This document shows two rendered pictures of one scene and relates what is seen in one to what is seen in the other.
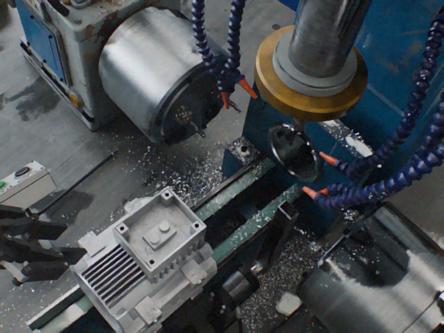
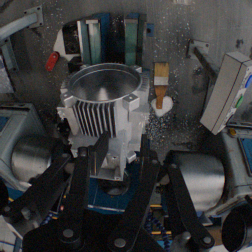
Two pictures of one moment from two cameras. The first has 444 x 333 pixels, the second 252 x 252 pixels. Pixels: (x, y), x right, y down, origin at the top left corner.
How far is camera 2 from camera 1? 0.74 m
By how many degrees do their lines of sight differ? 31
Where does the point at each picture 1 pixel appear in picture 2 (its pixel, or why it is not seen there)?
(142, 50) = (199, 203)
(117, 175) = (191, 109)
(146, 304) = (69, 114)
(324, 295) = (39, 162)
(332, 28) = not seen: outside the picture
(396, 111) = not seen: hidden behind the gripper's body
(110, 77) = (213, 177)
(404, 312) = (19, 176)
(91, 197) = (194, 92)
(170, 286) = (76, 127)
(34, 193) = (211, 113)
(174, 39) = not seen: hidden behind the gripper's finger
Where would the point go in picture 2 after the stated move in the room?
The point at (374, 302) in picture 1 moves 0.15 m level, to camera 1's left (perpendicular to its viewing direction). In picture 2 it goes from (25, 173) to (40, 168)
